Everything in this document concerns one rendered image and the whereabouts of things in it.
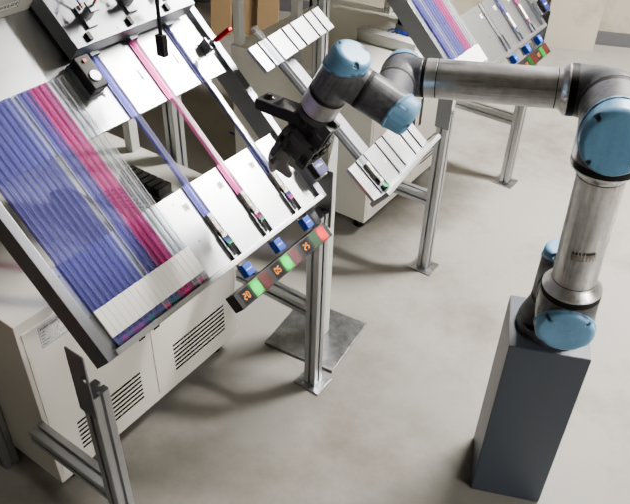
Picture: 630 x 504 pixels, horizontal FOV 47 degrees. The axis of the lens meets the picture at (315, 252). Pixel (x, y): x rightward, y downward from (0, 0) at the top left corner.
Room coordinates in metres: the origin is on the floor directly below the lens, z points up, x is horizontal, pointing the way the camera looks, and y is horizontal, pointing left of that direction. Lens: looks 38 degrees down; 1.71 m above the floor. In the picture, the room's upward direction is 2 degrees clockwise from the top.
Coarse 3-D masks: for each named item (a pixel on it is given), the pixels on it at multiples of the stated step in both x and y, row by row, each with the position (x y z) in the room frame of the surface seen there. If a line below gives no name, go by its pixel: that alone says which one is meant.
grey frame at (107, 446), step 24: (168, 120) 1.80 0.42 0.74; (168, 144) 1.80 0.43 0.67; (312, 264) 1.52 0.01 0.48; (312, 288) 1.52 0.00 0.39; (312, 312) 1.51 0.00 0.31; (312, 336) 1.51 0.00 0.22; (312, 360) 1.51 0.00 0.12; (96, 384) 0.93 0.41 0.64; (312, 384) 1.50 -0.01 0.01; (96, 408) 0.89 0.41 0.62; (0, 432) 1.20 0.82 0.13; (96, 432) 0.90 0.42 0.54; (0, 456) 1.18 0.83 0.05; (96, 456) 0.91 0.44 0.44; (120, 456) 0.92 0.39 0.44; (120, 480) 0.92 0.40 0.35
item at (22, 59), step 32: (0, 32) 1.38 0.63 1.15; (32, 32) 1.42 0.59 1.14; (192, 32) 1.66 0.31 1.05; (0, 64) 1.32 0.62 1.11; (32, 64) 1.36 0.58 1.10; (64, 64) 1.40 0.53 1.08; (128, 64) 1.49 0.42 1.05; (160, 64) 1.54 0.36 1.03; (0, 96) 1.26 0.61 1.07; (128, 96) 1.42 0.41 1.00; (160, 96) 1.47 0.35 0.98
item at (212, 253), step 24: (264, 144) 1.52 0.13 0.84; (216, 168) 1.39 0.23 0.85; (240, 168) 1.43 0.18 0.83; (216, 192) 1.34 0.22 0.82; (264, 192) 1.41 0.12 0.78; (312, 192) 1.49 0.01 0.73; (168, 216) 1.23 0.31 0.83; (192, 216) 1.26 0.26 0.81; (216, 216) 1.29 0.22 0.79; (240, 216) 1.32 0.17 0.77; (264, 216) 1.35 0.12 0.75; (288, 216) 1.39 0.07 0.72; (192, 240) 1.22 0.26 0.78; (216, 240) 1.24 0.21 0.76; (240, 240) 1.27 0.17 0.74; (216, 264) 1.20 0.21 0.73; (72, 288) 1.01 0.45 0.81
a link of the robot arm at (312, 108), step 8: (304, 96) 1.24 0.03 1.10; (312, 96) 1.28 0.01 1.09; (304, 104) 1.23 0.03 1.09; (312, 104) 1.22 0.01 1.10; (320, 104) 1.27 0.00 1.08; (312, 112) 1.22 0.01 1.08; (320, 112) 1.21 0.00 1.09; (328, 112) 1.21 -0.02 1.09; (336, 112) 1.22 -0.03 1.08; (320, 120) 1.22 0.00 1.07; (328, 120) 1.22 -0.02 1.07
